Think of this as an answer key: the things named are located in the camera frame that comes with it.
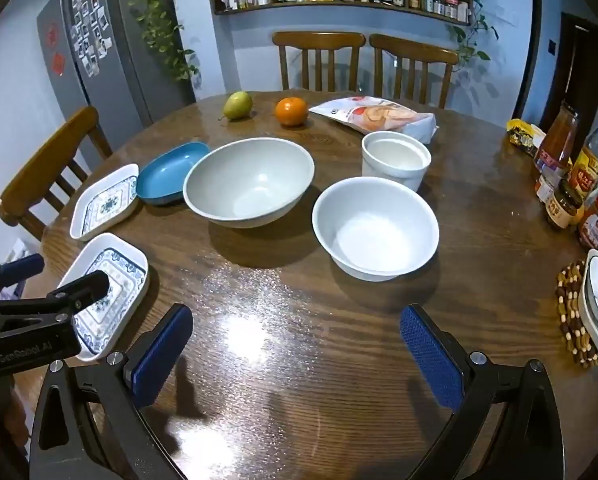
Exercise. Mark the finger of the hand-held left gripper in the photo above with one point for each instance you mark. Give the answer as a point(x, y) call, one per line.
point(86, 287)
point(24, 265)

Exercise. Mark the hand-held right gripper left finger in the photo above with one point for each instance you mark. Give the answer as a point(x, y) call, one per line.
point(159, 355)

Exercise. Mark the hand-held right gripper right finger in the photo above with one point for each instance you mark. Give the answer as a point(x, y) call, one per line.
point(431, 355)

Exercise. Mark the patterned square plate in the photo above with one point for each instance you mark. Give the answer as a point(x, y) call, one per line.
point(106, 202)
point(121, 265)

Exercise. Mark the white round bowl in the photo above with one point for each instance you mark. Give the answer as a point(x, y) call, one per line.
point(374, 230)

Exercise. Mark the blue oval dish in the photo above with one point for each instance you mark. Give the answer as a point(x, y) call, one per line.
point(169, 175)

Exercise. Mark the white straight-sided bowl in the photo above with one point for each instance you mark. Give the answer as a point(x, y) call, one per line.
point(394, 157)

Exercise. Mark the wooden chair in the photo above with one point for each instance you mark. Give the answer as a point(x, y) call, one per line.
point(74, 130)
point(414, 50)
point(319, 42)

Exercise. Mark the wooden beaded trivet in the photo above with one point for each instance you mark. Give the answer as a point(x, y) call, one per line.
point(571, 310)

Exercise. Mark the brown sauce jar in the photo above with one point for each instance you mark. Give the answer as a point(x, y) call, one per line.
point(564, 205)

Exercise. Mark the small white-lidded jar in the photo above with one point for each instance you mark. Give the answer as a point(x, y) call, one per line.
point(546, 189)

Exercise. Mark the green pear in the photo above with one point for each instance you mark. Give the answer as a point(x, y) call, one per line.
point(237, 105)

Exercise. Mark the yellow snack packet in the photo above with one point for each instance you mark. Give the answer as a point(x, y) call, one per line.
point(524, 135)

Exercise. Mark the white snack bag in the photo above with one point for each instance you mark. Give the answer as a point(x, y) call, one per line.
point(374, 115)

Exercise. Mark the yellow-capped oil bottle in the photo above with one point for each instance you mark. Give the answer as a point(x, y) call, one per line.
point(591, 165)

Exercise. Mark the cluster of fridge photo magnets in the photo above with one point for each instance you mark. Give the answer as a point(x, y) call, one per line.
point(90, 25)

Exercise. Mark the red sauce bottle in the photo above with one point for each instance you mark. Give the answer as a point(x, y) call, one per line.
point(559, 140)

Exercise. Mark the grey refrigerator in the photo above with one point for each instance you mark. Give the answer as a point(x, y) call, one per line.
point(129, 35)

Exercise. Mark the large orange fruit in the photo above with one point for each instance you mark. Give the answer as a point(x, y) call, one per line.
point(291, 111)

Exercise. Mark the trailing green plant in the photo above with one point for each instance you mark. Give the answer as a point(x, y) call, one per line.
point(471, 35)
point(161, 20)

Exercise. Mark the dark wooden door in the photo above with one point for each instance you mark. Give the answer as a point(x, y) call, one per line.
point(579, 60)

